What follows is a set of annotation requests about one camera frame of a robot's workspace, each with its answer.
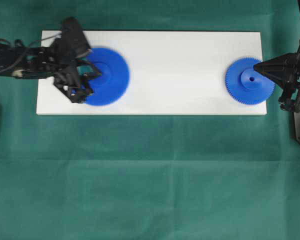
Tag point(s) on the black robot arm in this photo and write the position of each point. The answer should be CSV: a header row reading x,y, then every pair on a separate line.
x,y
27,62

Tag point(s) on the white board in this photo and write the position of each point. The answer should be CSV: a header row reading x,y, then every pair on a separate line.
x,y
171,73

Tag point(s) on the large blue gear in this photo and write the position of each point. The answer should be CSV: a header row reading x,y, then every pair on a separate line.
x,y
114,79

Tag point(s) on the blue gear with hub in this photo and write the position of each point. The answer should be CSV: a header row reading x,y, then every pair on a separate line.
x,y
246,85

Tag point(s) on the green cloth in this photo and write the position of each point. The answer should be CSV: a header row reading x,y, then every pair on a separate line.
x,y
148,177

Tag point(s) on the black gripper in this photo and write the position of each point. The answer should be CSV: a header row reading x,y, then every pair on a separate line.
x,y
73,75

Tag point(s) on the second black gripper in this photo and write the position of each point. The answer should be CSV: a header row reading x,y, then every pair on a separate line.
x,y
290,98

